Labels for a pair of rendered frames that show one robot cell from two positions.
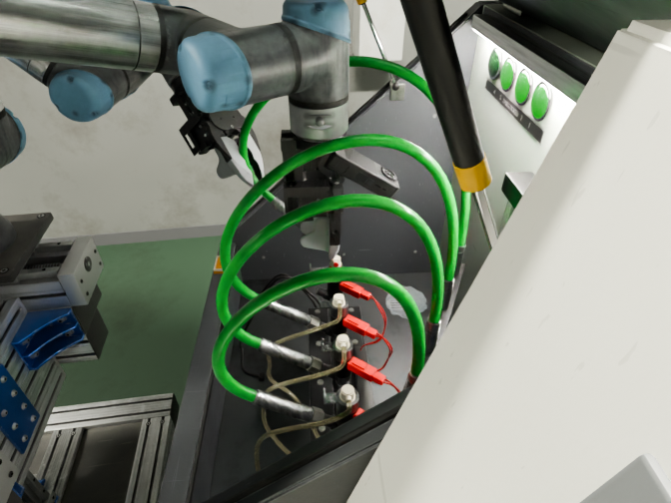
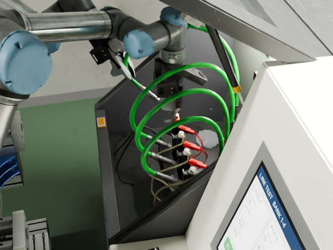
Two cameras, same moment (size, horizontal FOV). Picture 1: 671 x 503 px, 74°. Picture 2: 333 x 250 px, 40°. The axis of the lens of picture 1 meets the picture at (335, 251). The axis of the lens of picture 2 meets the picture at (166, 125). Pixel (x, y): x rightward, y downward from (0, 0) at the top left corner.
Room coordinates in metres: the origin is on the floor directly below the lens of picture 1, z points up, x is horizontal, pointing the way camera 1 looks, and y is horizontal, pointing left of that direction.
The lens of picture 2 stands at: (-0.60, 0.20, 2.06)
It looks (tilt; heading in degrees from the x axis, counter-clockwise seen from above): 40 degrees down; 352
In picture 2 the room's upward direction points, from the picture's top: 2 degrees clockwise
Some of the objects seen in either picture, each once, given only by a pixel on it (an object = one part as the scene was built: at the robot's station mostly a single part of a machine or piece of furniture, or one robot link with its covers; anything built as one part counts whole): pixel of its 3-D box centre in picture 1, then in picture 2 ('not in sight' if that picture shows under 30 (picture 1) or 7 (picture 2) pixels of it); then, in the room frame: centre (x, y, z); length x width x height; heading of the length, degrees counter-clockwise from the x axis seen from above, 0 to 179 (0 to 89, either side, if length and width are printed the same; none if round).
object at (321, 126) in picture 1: (319, 118); (172, 53); (0.55, 0.02, 1.37); 0.08 x 0.08 x 0.05
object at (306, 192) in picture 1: (315, 173); (169, 76); (0.55, 0.03, 1.29); 0.09 x 0.08 x 0.12; 93
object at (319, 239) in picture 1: (320, 241); (170, 106); (0.54, 0.02, 1.19); 0.06 x 0.03 x 0.09; 93
